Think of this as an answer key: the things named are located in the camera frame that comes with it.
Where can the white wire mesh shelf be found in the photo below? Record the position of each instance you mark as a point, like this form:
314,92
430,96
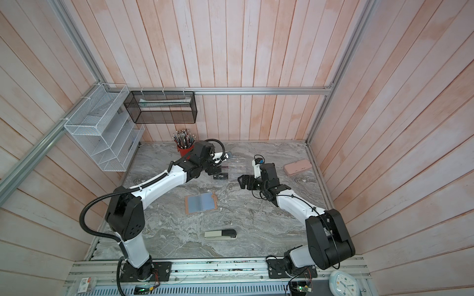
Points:
104,129

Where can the white wall clock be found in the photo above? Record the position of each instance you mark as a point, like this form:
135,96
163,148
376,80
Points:
343,284

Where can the red pencil cup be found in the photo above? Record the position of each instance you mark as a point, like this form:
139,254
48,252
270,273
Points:
184,151

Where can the beige black stapler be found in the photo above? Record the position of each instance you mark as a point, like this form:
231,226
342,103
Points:
221,235

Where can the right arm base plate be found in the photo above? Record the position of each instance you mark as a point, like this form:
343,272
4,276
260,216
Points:
283,268

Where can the aluminium front rail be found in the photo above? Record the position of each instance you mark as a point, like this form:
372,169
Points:
214,277

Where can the bundle of pencils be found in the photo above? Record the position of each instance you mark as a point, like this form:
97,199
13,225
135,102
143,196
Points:
183,139

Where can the small white label box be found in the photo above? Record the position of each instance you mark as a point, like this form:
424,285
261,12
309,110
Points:
86,285

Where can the black VIP card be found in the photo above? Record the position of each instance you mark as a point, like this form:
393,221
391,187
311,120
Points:
220,176

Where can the clear acrylic tiered organizer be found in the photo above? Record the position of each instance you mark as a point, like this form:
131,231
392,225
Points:
236,167

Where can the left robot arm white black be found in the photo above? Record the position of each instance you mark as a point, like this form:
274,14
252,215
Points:
125,214

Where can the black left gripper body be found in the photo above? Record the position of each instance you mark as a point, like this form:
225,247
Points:
207,164

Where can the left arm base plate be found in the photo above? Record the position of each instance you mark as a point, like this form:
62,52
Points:
157,271

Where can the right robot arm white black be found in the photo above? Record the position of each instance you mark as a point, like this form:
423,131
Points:
328,240

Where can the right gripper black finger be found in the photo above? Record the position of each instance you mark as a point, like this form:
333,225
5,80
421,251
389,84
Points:
243,178
251,185

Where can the pink pencil case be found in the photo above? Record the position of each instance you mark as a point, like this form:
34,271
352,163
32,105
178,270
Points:
297,167

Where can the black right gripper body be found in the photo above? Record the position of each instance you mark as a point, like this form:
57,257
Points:
259,184

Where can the black mesh wall basket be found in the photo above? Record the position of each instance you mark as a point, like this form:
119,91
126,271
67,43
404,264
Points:
162,107

